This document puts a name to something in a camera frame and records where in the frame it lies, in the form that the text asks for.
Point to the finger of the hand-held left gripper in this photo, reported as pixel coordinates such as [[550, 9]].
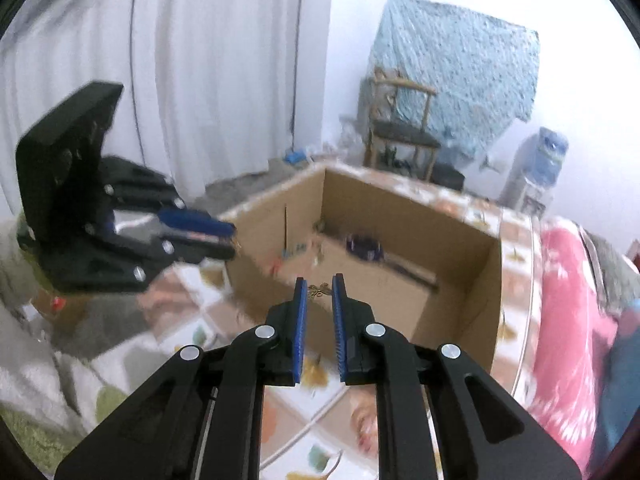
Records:
[[200, 250], [195, 219]]

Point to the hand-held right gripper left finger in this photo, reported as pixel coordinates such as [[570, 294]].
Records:
[[300, 330]]

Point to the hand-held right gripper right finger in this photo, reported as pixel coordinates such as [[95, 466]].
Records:
[[339, 330]]

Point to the gold filigree pendant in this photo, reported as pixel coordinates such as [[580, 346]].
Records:
[[320, 290]]

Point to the brown cardboard box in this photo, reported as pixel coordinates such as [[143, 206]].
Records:
[[425, 285]]

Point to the small blue floor item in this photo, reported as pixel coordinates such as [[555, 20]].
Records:
[[295, 156]]

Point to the white curtain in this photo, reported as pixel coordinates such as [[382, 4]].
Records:
[[200, 60]]

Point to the white plastic bag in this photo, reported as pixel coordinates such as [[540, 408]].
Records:
[[352, 135]]

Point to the dark trash bin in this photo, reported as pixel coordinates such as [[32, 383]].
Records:
[[447, 174]]

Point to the wooden chair dark seat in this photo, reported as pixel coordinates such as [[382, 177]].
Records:
[[405, 135]]

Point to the pink floral blanket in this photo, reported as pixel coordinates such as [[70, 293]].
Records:
[[565, 335]]

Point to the white water dispenser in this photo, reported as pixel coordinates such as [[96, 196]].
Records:
[[530, 197]]

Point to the blue water bottle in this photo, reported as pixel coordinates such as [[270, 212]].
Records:
[[550, 155]]

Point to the grey blanket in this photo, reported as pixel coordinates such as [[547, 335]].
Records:
[[610, 270]]

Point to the blue plush pillow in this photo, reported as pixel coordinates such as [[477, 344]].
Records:
[[620, 385]]

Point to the light blue floral sheet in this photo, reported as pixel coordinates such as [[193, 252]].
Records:
[[450, 60]]

